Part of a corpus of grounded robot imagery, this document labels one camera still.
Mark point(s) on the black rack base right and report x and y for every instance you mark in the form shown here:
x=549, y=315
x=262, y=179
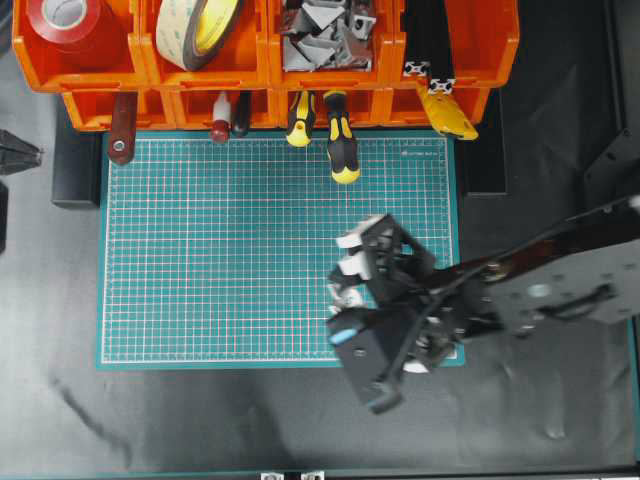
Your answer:
x=481, y=163

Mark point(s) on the dark red pen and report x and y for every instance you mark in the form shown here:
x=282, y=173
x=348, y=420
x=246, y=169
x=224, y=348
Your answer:
x=242, y=115

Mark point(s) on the yellow utility knife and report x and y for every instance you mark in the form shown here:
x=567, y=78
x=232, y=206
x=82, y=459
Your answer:
x=443, y=112

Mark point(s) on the black aluminium profile left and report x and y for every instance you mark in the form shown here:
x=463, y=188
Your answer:
x=417, y=28

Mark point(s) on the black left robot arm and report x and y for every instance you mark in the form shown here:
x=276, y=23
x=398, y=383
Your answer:
x=17, y=155

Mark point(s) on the orange bin with profiles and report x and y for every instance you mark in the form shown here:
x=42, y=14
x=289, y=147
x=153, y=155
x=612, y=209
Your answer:
x=484, y=40

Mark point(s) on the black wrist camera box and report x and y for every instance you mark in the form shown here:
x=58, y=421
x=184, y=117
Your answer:
x=376, y=349

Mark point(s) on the orange bin with red tape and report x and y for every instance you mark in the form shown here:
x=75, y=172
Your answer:
x=47, y=69

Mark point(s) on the orange bin with brackets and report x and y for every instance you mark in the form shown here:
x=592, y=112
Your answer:
x=378, y=77

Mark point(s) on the black rack base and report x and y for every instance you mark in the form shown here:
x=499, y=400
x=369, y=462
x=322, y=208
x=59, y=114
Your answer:
x=76, y=180
x=481, y=163

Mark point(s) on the white glue bottle red cap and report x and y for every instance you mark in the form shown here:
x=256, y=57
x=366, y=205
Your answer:
x=221, y=119

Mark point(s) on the short yellow black screwdriver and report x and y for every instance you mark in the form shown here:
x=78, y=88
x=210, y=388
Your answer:
x=301, y=119

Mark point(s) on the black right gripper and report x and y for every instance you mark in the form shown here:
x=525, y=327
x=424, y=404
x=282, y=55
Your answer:
x=402, y=278

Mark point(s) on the black aluminium profile right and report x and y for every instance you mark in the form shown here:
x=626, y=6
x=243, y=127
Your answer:
x=442, y=73

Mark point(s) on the beige double-sided tape roll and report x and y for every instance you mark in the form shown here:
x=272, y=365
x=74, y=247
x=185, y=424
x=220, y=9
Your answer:
x=189, y=34

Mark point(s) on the red tape roll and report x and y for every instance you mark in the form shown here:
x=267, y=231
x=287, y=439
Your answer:
x=77, y=27

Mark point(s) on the brown wooden tool handle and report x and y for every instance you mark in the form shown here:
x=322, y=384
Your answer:
x=122, y=135

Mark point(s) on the black rack base left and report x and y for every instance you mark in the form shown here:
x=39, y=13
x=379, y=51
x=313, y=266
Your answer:
x=76, y=180

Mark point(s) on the green cutting mat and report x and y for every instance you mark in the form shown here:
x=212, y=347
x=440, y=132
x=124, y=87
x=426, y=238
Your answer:
x=217, y=256

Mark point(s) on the long yellow black screwdriver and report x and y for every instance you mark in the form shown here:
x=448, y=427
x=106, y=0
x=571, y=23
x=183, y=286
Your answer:
x=342, y=143

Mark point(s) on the grey corner bracket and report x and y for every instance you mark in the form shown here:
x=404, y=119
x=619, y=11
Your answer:
x=343, y=298
x=361, y=24

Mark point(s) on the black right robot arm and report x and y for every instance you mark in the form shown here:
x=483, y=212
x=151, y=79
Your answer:
x=583, y=267

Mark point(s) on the orange bin with beige tape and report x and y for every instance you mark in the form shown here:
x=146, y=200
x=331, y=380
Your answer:
x=242, y=62

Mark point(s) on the lower orange bin row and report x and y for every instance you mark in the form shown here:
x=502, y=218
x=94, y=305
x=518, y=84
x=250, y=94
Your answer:
x=192, y=110

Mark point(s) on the black aluminium profile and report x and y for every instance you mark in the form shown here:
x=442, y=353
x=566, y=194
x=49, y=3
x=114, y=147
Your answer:
x=417, y=28
x=442, y=73

